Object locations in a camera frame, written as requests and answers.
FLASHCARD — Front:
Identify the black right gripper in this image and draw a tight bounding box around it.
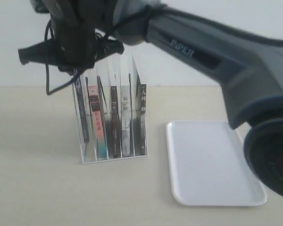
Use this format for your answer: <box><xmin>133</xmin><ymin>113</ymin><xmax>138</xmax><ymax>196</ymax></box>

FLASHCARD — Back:
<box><xmin>18</xmin><ymin>0</ymin><xmax>124</xmax><ymax>72</ymax></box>

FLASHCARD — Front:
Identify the white wire book rack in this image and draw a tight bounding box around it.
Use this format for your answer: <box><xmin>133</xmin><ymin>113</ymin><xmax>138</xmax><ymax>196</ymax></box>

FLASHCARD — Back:
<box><xmin>78</xmin><ymin>54</ymin><xmax>148</xmax><ymax>164</ymax></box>

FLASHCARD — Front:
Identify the dark brown thin book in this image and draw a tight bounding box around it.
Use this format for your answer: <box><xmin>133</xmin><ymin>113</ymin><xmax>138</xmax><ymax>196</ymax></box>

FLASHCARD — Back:
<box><xmin>108</xmin><ymin>58</ymin><xmax>121</xmax><ymax>159</ymax></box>

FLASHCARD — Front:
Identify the black book white calligraphy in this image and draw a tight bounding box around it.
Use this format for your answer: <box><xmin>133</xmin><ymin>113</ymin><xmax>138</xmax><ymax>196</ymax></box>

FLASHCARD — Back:
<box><xmin>131</xmin><ymin>55</ymin><xmax>148</xmax><ymax>156</ymax></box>

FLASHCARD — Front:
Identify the white rectangular plastic tray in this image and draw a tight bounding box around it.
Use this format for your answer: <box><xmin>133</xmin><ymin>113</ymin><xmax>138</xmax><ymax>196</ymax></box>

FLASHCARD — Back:
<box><xmin>166</xmin><ymin>120</ymin><xmax>267</xmax><ymax>207</ymax></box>

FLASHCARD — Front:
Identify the dark blue book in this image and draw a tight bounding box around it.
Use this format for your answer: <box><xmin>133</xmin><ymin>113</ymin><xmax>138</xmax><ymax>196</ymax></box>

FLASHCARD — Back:
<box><xmin>73</xmin><ymin>76</ymin><xmax>90</xmax><ymax>144</ymax></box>

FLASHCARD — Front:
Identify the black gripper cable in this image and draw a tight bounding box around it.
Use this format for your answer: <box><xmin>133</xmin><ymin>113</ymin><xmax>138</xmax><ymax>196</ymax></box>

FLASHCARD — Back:
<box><xmin>43</xmin><ymin>4</ymin><xmax>166</xmax><ymax>96</ymax></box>

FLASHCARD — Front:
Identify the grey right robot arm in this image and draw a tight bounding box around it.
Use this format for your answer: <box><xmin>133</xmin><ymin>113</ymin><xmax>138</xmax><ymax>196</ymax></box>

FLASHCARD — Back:
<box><xmin>18</xmin><ymin>0</ymin><xmax>283</xmax><ymax>197</ymax></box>

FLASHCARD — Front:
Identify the pink and teal book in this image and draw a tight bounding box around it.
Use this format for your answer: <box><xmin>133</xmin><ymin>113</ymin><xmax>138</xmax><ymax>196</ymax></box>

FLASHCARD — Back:
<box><xmin>85</xmin><ymin>76</ymin><xmax>108</xmax><ymax>160</ymax></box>

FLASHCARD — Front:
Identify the grey white book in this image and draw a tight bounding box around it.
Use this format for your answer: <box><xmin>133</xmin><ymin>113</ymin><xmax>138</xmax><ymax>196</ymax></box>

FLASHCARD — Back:
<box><xmin>119</xmin><ymin>56</ymin><xmax>133</xmax><ymax>158</ymax></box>

